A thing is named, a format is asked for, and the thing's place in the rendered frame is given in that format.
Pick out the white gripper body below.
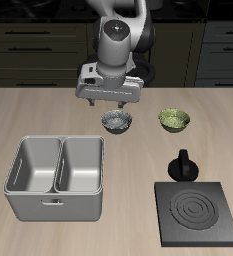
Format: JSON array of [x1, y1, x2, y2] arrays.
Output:
[[75, 75, 145, 103]]

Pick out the black bowl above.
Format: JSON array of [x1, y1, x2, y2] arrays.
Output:
[[101, 109, 133, 135]]

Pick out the green bowl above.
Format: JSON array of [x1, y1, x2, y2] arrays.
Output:
[[158, 107, 191, 134]]

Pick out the black round stove knob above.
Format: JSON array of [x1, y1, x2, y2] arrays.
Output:
[[167, 148, 200, 183]]

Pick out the dark grey stove plate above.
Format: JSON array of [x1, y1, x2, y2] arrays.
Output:
[[153, 181, 233, 248]]

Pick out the dark kitchen cupboards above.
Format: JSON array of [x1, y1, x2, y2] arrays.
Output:
[[0, 0, 233, 89]]

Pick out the white two-bin basket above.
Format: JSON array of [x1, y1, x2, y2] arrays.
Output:
[[2, 134, 106, 223]]

